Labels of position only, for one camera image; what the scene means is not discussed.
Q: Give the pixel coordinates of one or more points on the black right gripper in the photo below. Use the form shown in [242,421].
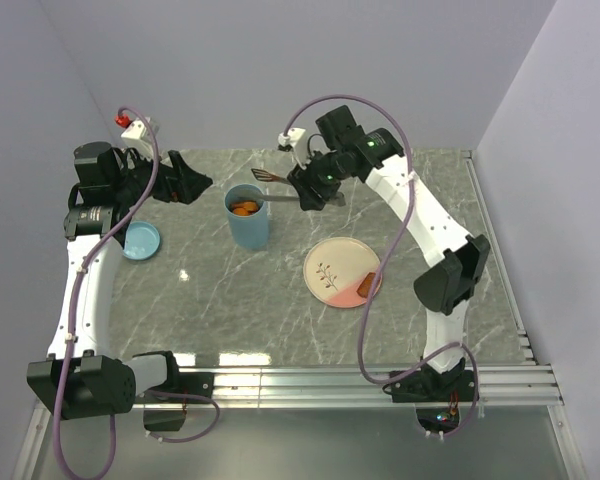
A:
[303,182]

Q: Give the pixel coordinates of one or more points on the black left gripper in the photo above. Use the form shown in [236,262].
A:
[190,182]

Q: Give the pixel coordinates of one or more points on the steel serving tongs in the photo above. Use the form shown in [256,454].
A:
[248,192]

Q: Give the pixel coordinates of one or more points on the light blue cylindrical container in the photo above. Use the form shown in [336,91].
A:
[250,232]

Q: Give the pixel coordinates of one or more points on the light blue round lid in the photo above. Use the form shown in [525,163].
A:
[142,241]

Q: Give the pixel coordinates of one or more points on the brown grilled meat piece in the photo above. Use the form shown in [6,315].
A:
[366,285]

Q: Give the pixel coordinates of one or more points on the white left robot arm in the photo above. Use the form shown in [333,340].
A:
[79,378]

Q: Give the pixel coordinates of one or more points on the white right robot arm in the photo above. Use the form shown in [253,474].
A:
[382,160]

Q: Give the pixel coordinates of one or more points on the pink round plate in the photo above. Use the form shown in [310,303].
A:
[335,267]

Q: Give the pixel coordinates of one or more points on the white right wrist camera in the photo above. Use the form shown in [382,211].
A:
[295,141]

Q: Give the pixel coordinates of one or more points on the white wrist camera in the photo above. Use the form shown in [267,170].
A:
[136,135]
[295,141]

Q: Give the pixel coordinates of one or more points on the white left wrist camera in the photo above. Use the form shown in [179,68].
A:
[136,135]

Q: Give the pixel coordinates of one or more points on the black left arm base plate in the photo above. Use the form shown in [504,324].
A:
[186,388]

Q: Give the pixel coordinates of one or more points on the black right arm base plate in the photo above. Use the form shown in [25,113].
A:
[430,392]

